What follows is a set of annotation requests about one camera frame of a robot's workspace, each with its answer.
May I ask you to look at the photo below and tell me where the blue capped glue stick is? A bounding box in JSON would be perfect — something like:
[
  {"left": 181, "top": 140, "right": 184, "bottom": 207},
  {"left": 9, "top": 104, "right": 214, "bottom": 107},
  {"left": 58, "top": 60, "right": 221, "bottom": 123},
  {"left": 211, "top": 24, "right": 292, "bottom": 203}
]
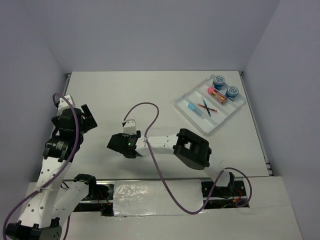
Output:
[{"left": 187, "top": 102, "right": 205, "bottom": 119}]

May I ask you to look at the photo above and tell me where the red pen refill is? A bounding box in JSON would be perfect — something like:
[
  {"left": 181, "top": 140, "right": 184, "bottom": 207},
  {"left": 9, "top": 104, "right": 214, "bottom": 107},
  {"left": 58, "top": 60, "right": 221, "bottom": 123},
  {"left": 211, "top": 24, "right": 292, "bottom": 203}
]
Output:
[{"left": 197, "top": 104, "right": 218, "bottom": 113}]

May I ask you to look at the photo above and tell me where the dark blue pen refill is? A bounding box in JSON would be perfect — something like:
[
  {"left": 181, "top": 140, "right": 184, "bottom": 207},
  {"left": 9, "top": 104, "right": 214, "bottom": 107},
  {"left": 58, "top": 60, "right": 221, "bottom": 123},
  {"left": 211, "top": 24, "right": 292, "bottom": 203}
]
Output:
[{"left": 202, "top": 99, "right": 212, "bottom": 117}]

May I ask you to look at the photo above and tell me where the pink capped tube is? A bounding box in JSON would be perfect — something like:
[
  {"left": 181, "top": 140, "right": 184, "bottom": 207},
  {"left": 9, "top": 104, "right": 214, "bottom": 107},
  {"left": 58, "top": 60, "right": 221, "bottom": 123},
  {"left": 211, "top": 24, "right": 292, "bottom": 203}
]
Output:
[{"left": 207, "top": 87, "right": 227, "bottom": 105}]

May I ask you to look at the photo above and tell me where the blue jar patterned lid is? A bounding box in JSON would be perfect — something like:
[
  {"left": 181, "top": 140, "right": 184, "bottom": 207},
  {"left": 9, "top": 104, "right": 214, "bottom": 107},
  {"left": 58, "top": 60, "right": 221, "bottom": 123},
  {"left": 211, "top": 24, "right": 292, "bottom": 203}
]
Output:
[{"left": 212, "top": 75, "right": 225, "bottom": 91}]

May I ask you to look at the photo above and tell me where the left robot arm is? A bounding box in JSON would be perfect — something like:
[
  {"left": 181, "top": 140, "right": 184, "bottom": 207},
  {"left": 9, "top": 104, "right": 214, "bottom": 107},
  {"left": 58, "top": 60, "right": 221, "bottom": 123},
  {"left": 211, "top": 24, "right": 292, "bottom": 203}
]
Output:
[{"left": 4, "top": 101, "right": 98, "bottom": 240}]

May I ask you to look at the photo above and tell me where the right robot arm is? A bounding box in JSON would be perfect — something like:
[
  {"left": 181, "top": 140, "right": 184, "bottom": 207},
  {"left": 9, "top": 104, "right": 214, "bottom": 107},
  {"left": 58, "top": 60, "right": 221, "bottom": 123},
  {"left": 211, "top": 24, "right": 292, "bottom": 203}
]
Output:
[{"left": 106, "top": 128, "right": 235, "bottom": 196}]

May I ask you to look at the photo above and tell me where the silver foil sheet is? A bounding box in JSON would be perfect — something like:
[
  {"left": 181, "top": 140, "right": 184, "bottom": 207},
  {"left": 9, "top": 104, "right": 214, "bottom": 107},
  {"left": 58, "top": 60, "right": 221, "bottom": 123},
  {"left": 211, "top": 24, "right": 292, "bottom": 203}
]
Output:
[{"left": 113, "top": 179, "right": 203, "bottom": 217}]

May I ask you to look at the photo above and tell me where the white compartment tray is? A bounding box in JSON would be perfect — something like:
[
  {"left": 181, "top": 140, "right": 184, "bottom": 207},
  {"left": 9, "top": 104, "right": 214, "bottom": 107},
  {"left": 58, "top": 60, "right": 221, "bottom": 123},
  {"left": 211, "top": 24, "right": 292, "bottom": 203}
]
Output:
[{"left": 174, "top": 74, "right": 247, "bottom": 136}]

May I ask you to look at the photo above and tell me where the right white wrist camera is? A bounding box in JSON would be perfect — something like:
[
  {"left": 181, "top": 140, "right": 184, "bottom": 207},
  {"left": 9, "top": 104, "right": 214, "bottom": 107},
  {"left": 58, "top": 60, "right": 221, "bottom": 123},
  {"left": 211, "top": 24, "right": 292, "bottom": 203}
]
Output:
[{"left": 122, "top": 119, "right": 137, "bottom": 135}]

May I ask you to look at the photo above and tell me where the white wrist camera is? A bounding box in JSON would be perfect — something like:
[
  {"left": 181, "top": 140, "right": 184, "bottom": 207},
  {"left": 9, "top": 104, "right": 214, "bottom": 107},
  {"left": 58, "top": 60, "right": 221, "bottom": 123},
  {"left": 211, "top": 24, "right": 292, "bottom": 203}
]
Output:
[
  {"left": 57, "top": 95, "right": 76, "bottom": 112},
  {"left": 122, "top": 119, "right": 137, "bottom": 135}
]

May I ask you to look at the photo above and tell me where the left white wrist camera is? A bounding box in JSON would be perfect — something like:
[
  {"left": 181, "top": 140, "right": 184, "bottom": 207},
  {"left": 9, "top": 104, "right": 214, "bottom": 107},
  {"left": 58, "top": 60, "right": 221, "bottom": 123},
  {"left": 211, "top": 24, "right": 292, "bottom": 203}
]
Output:
[{"left": 57, "top": 95, "right": 76, "bottom": 112}]

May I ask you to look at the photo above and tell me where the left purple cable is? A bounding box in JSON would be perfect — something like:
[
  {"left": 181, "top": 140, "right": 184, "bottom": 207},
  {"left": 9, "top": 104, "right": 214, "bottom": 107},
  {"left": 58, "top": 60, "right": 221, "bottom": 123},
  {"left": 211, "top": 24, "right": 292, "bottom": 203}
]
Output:
[{"left": 3, "top": 92, "right": 85, "bottom": 240}]

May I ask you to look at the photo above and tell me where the purple cable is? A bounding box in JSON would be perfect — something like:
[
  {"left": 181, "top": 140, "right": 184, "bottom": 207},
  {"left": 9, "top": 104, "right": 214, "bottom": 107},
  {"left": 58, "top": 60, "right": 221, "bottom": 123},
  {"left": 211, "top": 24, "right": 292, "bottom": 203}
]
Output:
[
  {"left": 3, "top": 92, "right": 85, "bottom": 240},
  {"left": 123, "top": 102, "right": 252, "bottom": 215}
]

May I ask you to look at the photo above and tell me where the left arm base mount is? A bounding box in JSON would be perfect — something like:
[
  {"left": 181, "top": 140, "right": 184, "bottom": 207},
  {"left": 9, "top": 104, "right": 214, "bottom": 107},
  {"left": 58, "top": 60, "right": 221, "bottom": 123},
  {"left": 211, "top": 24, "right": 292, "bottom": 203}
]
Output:
[{"left": 60, "top": 174, "right": 114, "bottom": 217}]

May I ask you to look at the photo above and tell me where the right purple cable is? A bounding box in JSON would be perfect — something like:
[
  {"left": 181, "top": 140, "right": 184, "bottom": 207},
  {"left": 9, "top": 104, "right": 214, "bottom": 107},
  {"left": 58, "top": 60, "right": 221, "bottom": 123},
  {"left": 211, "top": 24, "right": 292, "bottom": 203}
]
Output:
[{"left": 123, "top": 102, "right": 252, "bottom": 215}]

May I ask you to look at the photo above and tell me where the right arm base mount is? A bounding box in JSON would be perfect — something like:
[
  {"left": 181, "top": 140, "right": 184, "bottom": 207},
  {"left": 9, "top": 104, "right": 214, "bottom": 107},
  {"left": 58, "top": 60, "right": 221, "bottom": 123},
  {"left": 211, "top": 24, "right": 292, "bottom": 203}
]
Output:
[{"left": 201, "top": 172, "right": 249, "bottom": 210}]

